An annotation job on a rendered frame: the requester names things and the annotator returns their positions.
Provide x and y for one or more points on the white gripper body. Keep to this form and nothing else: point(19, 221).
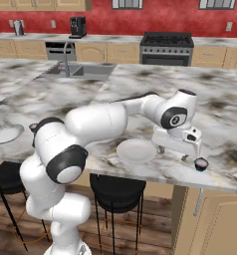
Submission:
point(172, 141)

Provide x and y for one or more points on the black coffee machine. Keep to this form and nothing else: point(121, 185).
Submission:
point(78, 26)

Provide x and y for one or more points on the black bar stool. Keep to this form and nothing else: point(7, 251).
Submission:
point(6, 179)
point(118, 196)

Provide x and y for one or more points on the window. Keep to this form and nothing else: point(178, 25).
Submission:
point(216, 4)
point(127, 3)

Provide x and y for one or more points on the beige base cupboards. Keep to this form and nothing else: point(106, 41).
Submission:
point(216, 57)
point(17, 49)
point(107, 53)

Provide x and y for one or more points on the dark yogurt container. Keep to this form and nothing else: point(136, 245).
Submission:
point(33, 127)
point(201, 163)

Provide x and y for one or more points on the grey sink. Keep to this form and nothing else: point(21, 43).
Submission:
point(90, 70)

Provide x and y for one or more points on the silver kettle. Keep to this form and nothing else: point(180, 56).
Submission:
point(19, 28)

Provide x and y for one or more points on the white wall outlet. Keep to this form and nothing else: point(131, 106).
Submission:
point(53, 24)
point(11, 23)
point(229, 26)

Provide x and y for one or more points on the white round plate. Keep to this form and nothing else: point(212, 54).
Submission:
point(6, 133)
point(136, 151)

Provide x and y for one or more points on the silver dishwasher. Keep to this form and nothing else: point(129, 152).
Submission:
point(55, 51)

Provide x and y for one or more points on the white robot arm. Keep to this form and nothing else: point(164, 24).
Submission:
point(90, 123)

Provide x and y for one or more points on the black and silver stove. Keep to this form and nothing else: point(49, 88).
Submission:
point(166, 50)

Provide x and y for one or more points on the silver tap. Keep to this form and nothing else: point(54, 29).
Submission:
point(66, 56)

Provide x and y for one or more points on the beige island cupboard door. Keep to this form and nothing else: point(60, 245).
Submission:
point(223, 225)

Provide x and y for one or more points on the beige wall cupboards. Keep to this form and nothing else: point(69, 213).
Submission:
point(41, 4)

